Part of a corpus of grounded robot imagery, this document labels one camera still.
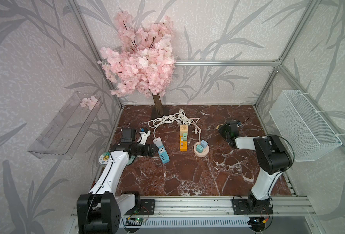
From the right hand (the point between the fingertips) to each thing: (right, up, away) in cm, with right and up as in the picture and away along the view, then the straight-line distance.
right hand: (218, 125), depth 102 cm
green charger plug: (-24, -7, -8) cm, 26 cm away
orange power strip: (-25, -12, -8) cm, 29 cm away
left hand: (-44, -12, -19) cm, 49 cm away
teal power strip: (-37, -18, -12) cm, 43 cm away
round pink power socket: (-12, -16, -10) cm, 23 cm away
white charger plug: (-41, -10, -10) cm, 44 cm away
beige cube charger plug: (-25, -2, -6) cm, 26 cm away
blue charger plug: (-12, -11, -11) cm, 20 cm away
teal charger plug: (-15, -14, -13) cm, 24 cm away
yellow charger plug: (-1, -1, 0) cm, 1 cm away
